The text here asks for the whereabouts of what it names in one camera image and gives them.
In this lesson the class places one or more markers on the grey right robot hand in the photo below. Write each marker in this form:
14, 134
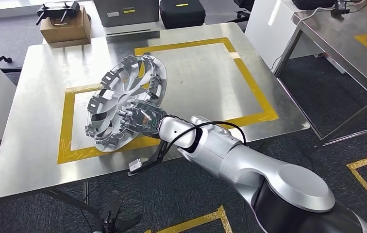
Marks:
145, 119

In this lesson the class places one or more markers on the silver wheel hubcap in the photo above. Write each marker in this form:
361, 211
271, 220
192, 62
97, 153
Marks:
119, 96

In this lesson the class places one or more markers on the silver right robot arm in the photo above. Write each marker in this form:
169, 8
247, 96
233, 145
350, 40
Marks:
251, 167

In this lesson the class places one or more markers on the white workbench table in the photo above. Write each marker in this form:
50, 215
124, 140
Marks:
202, 80

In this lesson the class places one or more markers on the grey equipment case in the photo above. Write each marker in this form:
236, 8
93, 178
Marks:
125, 13

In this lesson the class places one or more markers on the black equipment case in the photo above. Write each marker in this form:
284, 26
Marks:
183, 14

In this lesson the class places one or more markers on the brown cardboard box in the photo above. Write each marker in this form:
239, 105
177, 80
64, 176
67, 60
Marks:
64, 30

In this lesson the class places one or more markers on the black remote controller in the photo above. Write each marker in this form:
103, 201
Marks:
58, 8

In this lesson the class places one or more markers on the white cabinet panel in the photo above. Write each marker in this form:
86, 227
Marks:
267, 32

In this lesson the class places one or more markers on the black bag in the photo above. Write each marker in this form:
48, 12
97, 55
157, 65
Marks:
312, 4

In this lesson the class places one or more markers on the black power adapter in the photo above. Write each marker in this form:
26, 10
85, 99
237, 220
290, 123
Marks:
341, 8

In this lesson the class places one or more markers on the black right wrist camera bracket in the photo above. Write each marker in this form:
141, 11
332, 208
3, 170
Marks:
157, 154

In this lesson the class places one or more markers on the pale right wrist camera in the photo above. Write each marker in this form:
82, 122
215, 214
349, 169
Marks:
137, 165

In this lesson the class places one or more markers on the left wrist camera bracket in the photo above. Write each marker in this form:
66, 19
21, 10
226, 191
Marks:
112, 212

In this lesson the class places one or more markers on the metal frame table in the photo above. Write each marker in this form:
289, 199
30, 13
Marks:
341, 38

